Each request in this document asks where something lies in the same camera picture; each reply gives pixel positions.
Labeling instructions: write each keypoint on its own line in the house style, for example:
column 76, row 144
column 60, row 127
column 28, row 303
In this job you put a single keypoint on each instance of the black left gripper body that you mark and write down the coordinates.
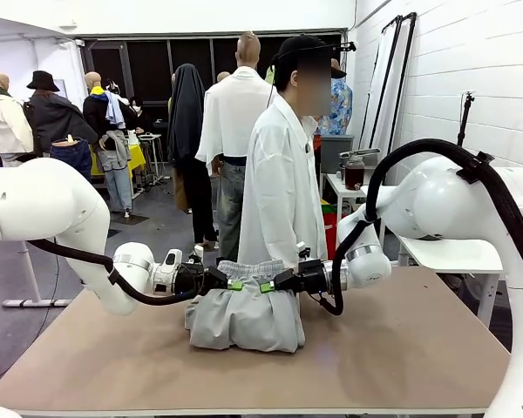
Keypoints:
column 192, row 278

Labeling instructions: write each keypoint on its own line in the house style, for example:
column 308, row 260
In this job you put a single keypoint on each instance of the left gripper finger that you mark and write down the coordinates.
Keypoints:
column 217, row 277
column 233, row 286

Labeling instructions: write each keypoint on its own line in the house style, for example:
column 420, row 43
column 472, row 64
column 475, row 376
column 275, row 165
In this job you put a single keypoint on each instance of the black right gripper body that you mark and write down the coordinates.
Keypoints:
column 311, row 276

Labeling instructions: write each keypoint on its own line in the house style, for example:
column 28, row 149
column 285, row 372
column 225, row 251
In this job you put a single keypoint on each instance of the grey training pants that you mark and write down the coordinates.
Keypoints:
column 244, row 322

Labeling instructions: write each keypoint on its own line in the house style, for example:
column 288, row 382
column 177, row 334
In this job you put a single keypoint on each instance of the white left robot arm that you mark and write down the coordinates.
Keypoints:
column 48, row 200

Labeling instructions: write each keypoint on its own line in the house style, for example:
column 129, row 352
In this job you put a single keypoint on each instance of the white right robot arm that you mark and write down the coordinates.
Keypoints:
column 436, row 200

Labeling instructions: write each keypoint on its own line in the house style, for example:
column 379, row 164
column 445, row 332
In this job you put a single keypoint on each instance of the red yellow green container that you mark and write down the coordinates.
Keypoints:
column 331, row 231

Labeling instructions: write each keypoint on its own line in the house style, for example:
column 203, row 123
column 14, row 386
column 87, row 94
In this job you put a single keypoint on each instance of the small white side table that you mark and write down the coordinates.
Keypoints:
column 335, row 180

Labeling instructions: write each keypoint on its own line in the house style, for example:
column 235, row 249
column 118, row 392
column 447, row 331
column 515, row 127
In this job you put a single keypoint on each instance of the person in white shirt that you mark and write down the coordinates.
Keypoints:
column 279, row 183

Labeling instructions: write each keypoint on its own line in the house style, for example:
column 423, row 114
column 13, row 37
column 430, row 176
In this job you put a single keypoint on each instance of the glass jar with brown liquid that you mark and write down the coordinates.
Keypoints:
column 354, row 174

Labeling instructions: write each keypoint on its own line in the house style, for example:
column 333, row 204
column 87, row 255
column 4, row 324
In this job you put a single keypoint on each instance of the grey storage box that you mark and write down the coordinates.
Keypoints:
column 335, row 152

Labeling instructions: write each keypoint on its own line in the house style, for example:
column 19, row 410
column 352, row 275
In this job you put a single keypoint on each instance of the yellow tablecloth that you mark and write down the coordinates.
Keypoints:
column 137, row 159

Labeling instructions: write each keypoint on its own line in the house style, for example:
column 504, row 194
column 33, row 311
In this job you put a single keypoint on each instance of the small white folding table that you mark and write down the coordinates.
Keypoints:
column 152, row 137

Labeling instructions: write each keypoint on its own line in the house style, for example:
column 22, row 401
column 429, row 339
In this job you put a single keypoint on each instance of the mannequin in black cloak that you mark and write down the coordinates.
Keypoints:
column 187, row 113

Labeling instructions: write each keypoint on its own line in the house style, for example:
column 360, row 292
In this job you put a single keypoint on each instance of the person in blue floral shirt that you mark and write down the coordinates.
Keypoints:
column 342, row 104

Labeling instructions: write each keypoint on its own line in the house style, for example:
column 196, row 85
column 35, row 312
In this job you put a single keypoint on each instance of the mannequin with yellow scarf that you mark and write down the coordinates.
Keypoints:
column 98, row 109

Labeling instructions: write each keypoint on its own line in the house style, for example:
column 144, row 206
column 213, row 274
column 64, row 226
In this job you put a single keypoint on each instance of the black framed white panel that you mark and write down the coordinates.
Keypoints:
column 381, row 78
column 401, row 87

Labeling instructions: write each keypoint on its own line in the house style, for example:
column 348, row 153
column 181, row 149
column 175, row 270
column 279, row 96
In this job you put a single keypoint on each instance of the mannequin with black hat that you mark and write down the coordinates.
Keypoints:
column 56, row 117

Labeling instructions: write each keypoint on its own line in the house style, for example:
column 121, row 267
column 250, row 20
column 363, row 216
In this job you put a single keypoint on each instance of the black tripod stand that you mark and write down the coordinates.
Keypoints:
column 464, row 122

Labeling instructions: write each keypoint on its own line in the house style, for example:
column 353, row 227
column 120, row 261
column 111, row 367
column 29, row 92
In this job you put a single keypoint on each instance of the black cap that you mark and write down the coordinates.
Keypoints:
column 300, row 45

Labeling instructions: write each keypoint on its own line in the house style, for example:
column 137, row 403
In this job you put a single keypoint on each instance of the mannequin in cream jacket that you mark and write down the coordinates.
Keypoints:
column 4, row 122

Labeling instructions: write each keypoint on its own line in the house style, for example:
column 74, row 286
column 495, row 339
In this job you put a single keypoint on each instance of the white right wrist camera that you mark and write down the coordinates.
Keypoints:
column 303, row 252

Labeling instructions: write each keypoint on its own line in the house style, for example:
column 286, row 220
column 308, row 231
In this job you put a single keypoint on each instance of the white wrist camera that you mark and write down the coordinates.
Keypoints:
column 303, row 252
column 172, row 257

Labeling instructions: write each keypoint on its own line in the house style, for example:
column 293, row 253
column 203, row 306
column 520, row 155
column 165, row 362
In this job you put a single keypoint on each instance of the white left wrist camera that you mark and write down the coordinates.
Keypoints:
column 172, row 257

